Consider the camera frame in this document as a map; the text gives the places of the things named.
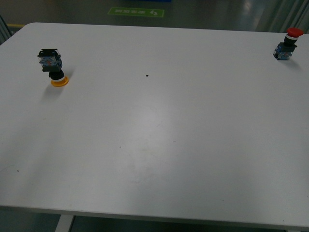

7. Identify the yellow push button switch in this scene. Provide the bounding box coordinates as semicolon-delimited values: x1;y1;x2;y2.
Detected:
37;48;69;87

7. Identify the green floor sign sticker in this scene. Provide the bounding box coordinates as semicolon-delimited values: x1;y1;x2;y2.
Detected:
108;7;165;18

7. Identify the white table leg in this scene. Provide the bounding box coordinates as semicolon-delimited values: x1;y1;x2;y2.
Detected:
55;215;75;232

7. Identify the grey curtain right side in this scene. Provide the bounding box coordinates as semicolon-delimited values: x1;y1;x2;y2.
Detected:
267;0;309;33

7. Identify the grey curtain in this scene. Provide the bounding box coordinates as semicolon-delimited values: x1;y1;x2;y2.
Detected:
0;16;13;45
267;0;309;33

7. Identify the grey curtain left side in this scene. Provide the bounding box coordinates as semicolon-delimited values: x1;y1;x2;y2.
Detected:
0;16;13;45

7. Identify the red push button switch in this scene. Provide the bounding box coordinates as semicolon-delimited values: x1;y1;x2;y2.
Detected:
273;28;304;61

